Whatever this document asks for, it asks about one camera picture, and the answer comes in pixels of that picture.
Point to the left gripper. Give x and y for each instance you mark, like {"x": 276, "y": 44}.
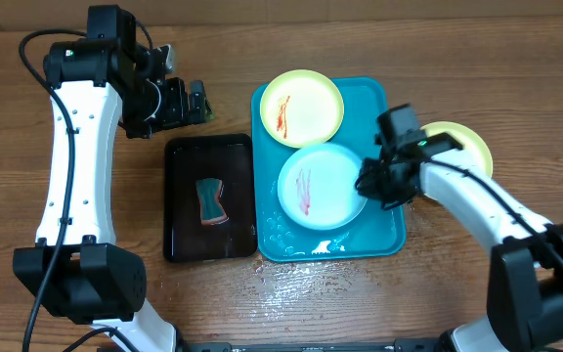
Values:
{"x": 179, "y": 114}

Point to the green and orange sponge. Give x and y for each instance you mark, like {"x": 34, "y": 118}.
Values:
{"x": 211, "y": 211}

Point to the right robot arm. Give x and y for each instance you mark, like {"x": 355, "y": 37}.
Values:
{"x": 524, "y": 306}

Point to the black plastic tray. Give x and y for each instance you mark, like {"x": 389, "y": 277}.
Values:
{"x": 224, "y": 157}

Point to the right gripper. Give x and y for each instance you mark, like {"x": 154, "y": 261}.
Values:
{"x": 369, "y": 188}

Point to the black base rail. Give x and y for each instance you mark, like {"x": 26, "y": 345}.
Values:
{"x": 398, "y": 345}

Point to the yellow-green plate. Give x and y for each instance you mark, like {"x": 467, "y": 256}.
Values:
{"x": 474, "y": 154}
{"x": 301, "y": 108}

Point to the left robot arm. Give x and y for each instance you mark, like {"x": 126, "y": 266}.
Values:
{"x": 75, "y": 269}

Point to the light blue plate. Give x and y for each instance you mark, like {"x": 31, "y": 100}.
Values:
{"x": 316, "y": 187}

